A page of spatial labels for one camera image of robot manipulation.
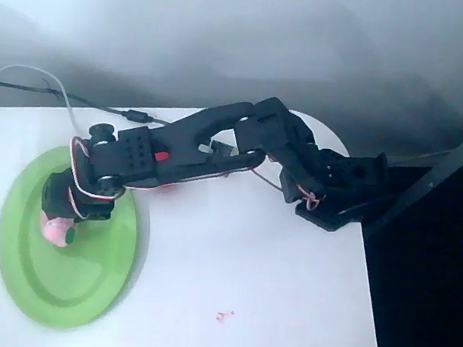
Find pink plush peach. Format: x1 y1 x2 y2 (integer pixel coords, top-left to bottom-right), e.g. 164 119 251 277
38 213 78 248

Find green controller circuit board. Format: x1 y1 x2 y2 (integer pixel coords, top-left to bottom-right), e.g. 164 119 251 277
208 140 235 159

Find red round plush fruit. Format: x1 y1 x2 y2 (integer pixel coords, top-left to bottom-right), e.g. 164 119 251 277
151 148 181 192

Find dark furniture beside table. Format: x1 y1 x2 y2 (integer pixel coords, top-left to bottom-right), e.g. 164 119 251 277
356 122 463 347

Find green oval plastic plate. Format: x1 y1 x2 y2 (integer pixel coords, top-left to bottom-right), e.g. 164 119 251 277
0 141 143 324

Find black power cable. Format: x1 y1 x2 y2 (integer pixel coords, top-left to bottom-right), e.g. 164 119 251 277
0 79 175 127

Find small red crumbs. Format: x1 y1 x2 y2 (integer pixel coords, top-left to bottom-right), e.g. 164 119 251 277
214 308 236 324

